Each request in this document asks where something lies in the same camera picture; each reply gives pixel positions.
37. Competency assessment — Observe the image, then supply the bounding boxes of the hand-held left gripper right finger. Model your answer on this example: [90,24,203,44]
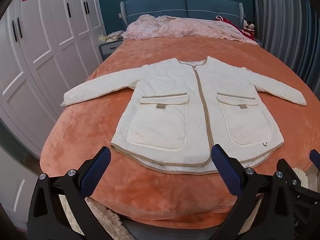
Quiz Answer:
[211,144,300,240]

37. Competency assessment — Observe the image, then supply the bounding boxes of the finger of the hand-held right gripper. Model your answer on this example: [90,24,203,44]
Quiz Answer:
[309,149,320,167]
[277,158,304,188]

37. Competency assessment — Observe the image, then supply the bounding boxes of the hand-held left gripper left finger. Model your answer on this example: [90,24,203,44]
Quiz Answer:
[27,146,112,240]

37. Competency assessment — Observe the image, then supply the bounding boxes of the white quilted jacket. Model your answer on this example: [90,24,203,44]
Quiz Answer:
[60,56,307,175]

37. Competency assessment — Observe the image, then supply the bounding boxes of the white fluffy rug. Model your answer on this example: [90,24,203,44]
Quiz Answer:
[60,195,137,240]
[292,167,310,188]

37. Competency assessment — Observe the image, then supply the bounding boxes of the orange fleece blanket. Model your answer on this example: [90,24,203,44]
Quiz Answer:
[40,35,320,227]

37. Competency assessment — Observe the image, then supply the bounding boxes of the white panelled door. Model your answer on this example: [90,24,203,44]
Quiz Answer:
[0,147,38,230]

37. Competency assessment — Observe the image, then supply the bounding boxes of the blue-grey nightstand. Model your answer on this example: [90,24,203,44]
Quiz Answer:
[99,39,124,62]

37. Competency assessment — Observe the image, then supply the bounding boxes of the grey curtain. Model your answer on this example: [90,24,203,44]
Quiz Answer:
[251,0,320,93]

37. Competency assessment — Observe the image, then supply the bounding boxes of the beige folded cloths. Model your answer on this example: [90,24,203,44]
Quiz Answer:
[99,30,125,43]

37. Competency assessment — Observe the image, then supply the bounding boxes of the white panelled wardrobe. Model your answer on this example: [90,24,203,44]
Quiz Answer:
[0,0,108,155]

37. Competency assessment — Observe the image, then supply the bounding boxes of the red plush dolls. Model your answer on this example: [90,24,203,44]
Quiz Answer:
[242,19,256,40]

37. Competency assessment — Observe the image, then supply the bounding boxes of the red cloth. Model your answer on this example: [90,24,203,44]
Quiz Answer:
[216,15,240,29]

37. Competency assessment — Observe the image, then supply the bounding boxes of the pink floral quilt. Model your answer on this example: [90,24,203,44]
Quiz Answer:
[123,14,259,46]

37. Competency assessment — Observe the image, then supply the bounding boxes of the blue upholstered headboard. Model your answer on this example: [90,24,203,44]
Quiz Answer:
[120,0,243,32]

